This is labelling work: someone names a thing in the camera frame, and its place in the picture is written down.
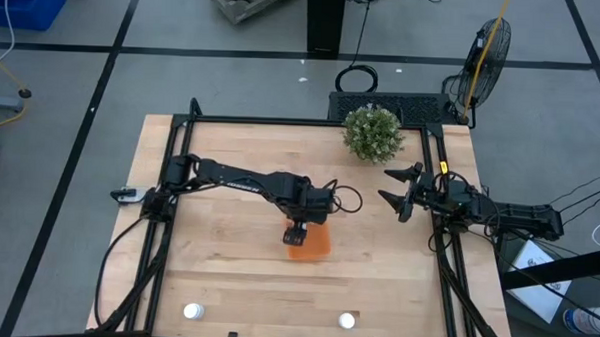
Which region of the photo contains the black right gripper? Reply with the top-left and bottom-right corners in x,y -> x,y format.
376,159 -> 456,226

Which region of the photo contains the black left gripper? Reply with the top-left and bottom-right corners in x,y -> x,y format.
279,185 -> 336,249

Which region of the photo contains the orange plastic basket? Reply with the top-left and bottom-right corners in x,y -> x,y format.
285,220 -> 333,264

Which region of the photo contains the green artificial plant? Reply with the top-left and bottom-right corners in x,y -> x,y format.
340,103 -> 407,167

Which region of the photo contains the black mesh crate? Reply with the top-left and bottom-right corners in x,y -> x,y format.
327,88 -> 459,128

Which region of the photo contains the black floor fan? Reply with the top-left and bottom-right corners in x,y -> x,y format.
441,15 -> 514,131

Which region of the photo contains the white paper box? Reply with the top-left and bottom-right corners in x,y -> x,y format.
504,239 -> 575,325

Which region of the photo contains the black metal beam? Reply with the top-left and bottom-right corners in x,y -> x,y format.
499,244 -> 600,294

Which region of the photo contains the black pillar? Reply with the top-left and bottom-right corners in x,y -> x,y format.
305,0 -> 348,59

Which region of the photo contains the grey pallet box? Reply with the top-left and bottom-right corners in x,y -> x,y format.
200,0 -> 300,27

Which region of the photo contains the white spray can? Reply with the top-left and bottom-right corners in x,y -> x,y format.
561,306 -> 600,337

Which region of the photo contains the grey stand base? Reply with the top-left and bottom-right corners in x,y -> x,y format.
0,95 -> 26,114

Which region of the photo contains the black metal table frame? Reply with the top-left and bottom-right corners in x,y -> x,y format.
86,93 -> 521,337

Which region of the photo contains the coiled black cable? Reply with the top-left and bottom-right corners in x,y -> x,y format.
334,63 -> 381,95

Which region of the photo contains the black floor cable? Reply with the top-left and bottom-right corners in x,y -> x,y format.
551,166 -> 600,206

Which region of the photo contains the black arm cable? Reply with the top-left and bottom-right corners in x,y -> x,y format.
92,213 -> 147,329

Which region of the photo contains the thin yellow floor cable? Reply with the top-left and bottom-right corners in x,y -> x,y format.
0,47 -> 33,135

